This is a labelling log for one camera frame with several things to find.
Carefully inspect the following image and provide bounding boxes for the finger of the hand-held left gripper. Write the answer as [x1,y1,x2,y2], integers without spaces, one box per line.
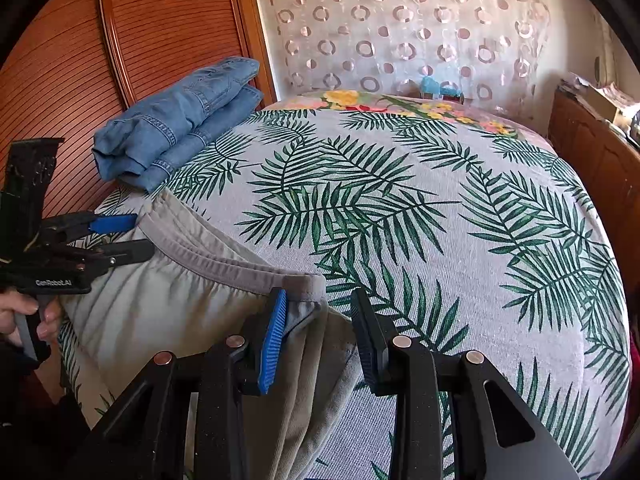
[45,239,156,276]
[42,212,139,242]

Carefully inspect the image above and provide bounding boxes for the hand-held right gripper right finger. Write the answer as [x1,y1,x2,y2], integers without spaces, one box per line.
[350,287,581,480]

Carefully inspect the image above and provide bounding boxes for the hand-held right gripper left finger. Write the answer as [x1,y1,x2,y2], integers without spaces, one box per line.
[85,287,289,480]

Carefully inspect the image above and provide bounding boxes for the grey pants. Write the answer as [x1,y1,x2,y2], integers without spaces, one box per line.
[57,192,396,480]

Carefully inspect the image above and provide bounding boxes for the person's left forearm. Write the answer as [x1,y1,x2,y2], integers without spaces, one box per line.
[0,334,93,461]

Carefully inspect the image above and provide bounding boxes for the person's left hand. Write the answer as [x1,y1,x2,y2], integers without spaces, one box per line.
[0,292,64,348]

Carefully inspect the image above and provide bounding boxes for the palm leaf print bed sheet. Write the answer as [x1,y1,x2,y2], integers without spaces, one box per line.
[57,92,633,480]

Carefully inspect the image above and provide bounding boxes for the folded blue jeans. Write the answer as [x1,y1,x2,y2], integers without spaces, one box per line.
[92,56,265,194]

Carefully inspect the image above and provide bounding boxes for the floral bed sheet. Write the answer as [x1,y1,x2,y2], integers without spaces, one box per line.
[295,89,532,142]

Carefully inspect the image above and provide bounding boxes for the light blue toy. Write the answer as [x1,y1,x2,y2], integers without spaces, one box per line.
[419,76,464,104]

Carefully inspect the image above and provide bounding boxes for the wooden sideboard cabinet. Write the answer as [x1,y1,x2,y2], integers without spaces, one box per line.
[547,87,640,242]

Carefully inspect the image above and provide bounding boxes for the sheer curtain with circles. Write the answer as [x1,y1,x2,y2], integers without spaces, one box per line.
[250,0,552,117]

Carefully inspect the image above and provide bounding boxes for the cardboard box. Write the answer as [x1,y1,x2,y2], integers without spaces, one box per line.
[582,85,627,122]

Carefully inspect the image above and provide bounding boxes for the floral window curtain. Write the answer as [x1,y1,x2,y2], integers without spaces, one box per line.
[595,10,623,88]

